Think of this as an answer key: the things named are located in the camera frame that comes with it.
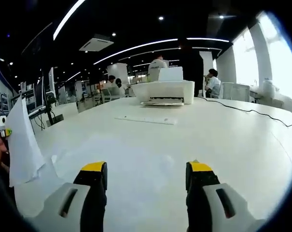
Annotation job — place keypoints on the white table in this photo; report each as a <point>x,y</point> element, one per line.
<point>148,145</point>

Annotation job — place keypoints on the person's left hand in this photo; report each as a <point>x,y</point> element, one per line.
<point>1,152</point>

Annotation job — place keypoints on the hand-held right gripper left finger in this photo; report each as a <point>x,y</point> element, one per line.
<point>87,200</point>

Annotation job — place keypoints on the silver laptop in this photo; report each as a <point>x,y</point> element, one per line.
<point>39,94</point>

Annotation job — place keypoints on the white office chair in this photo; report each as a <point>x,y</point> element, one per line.
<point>235,91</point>

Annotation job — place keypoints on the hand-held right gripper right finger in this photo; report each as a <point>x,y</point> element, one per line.
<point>203,200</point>

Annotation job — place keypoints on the blue white wall display board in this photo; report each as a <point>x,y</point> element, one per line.
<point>1,96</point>

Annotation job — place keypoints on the white printer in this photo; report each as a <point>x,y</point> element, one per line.
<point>165,90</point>

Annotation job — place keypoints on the ceiling air conditioner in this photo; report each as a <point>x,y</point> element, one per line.
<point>96,43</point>

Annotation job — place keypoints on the white paper sheet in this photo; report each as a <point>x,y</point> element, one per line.
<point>22,145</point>

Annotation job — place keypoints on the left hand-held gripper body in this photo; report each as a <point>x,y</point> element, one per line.
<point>1,123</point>

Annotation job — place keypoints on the white round container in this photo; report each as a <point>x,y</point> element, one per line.
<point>268,88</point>

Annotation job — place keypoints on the curved ceiling light strip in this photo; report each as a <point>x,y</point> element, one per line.
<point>148,44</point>

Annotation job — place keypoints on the white storage shelf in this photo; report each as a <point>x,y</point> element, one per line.
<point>27,95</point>

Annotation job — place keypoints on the long ceiling light strip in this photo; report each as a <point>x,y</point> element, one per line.
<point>66,16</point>

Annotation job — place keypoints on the white flat bar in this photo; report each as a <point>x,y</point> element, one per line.
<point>145,120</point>

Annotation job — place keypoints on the large window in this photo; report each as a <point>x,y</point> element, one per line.
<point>247,65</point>

